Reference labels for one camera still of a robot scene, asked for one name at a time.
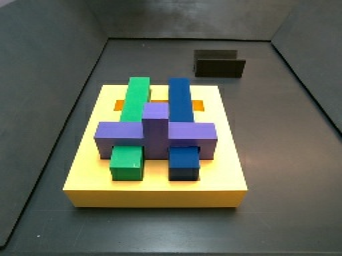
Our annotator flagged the yellow wooden base board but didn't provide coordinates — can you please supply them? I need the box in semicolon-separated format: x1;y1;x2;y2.
63;85;247;208

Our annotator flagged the purple cross-shaped block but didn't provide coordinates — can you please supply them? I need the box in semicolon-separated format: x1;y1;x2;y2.
94;103;218;160

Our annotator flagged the blue rectangular bar block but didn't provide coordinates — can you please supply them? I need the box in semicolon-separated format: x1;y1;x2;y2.
169;78;199;181

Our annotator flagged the green rectangular bar block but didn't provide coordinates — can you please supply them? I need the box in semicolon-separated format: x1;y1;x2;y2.
110;77;150;181

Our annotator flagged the black angle bracket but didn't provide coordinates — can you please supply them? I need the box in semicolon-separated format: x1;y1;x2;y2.
194;50;246;78

